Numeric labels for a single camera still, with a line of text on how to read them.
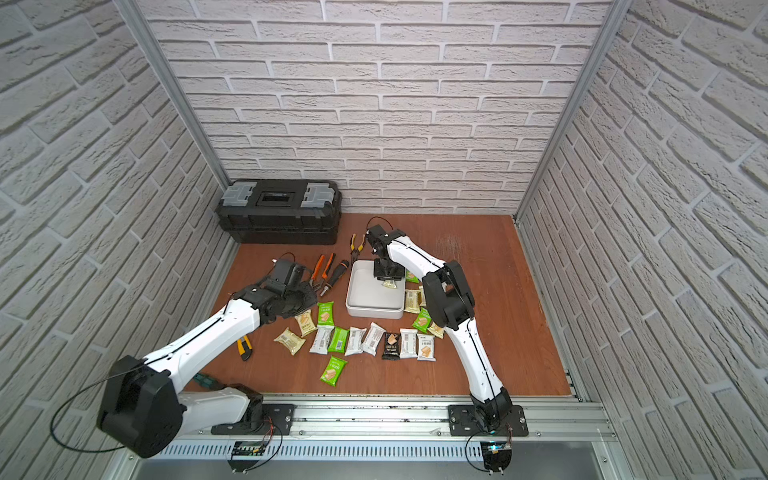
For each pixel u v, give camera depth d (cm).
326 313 92
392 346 85
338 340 86
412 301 94
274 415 75
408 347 85
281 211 98
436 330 89
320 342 85
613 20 70
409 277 100
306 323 90
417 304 94
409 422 76
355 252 107
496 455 71
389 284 97
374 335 87
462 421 73
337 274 100
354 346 85
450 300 61
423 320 90
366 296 100
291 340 86
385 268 87
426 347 85
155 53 76
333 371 81
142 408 40
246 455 71
